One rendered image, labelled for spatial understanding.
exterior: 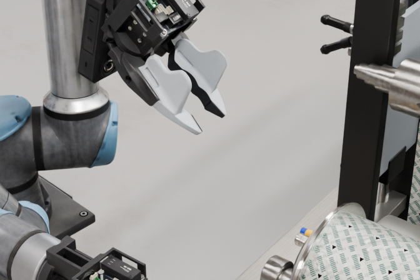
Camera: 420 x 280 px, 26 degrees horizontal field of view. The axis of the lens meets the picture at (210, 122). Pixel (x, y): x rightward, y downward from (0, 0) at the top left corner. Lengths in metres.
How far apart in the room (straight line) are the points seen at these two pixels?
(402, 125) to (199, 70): 0.38
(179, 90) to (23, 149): 0.72
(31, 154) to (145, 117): 2.01
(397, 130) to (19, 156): 0.68
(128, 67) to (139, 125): 2.61
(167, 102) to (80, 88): 0.64
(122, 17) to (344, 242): 0.31
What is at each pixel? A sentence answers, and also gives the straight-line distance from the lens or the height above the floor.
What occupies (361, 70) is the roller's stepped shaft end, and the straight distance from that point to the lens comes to 1.10.
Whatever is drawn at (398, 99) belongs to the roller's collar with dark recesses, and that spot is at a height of 1.33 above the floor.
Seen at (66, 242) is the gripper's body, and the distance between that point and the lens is 1.11.
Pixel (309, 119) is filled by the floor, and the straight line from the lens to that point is 3.59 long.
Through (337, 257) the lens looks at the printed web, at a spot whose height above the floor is 1.30.
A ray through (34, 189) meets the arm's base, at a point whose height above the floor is 0.89.
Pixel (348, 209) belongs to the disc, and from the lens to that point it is 0.91.
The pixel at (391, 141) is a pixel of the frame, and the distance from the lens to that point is 1.23.
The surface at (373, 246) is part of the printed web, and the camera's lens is 0.87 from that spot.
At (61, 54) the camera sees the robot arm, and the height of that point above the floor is 1.16.
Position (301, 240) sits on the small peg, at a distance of 0.95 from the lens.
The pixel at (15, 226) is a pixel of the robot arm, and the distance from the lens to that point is 1.17.
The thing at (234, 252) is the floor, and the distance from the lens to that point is 2.91.
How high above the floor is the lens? 1.85
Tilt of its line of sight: 32 degrees down
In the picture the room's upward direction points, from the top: straight up
